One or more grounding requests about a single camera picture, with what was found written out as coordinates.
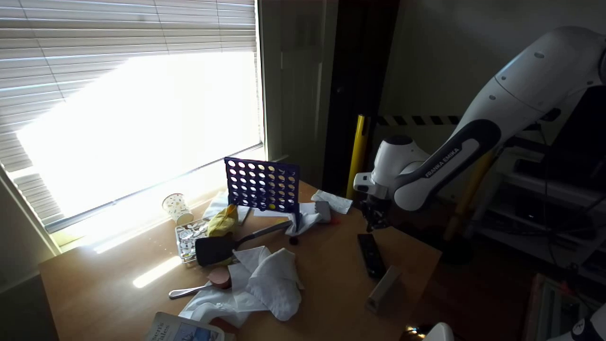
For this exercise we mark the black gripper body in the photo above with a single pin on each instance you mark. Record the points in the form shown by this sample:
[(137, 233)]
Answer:
[(373, 208)]

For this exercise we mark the black remote control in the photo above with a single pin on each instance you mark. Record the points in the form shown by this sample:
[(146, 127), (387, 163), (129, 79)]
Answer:
[(371, 257)]

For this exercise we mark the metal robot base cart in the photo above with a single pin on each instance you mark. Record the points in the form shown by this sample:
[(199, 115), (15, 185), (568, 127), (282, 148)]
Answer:
[(561, 309)]

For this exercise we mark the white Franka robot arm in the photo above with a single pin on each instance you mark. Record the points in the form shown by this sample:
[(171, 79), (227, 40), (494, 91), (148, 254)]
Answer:
[(523, 95)]

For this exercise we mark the white paper napkin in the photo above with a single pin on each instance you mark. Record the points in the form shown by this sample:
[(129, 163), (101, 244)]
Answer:
[(332, 201)]

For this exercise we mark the small white box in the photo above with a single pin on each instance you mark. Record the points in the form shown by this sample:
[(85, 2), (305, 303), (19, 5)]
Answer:
[(322, 212)]

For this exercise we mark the yellow pole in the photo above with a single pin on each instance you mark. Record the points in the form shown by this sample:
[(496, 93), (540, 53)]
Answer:
[(356, 151), (470, 195)]

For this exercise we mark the black game disc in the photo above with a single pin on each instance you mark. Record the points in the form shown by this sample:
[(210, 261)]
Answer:
[(294, 239)]

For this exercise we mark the black yellow hazard tape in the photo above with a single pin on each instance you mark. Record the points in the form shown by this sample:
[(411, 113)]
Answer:
[(417, 119)]

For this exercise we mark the blue connect four grid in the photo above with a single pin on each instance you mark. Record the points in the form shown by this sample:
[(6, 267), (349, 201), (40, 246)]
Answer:
[(262, 184)]

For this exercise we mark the white crumpled cloth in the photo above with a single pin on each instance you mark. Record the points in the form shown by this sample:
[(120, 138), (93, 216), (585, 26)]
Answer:
[(271, 284)]

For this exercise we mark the yellow soft object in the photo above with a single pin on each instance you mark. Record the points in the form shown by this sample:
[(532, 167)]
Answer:
[(222, 221)]

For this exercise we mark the black spatula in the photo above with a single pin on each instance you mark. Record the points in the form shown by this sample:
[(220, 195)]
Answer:
[(214, 248)]

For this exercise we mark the dark storage shelf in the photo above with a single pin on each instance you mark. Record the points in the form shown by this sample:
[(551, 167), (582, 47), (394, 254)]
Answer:
[(549, 208)]

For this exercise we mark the clear drinking glass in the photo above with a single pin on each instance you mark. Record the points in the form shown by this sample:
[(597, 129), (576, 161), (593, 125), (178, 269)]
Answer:
[(188, 242)]

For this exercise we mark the white spoon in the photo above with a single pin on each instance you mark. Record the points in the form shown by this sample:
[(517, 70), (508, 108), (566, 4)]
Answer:
[(190, 290)]

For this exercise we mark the white printed booklet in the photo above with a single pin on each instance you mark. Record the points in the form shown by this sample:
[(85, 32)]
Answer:
[(182, 328)]

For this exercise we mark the wide white window blinds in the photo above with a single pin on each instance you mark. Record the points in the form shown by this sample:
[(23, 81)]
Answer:
[(125, 113)]

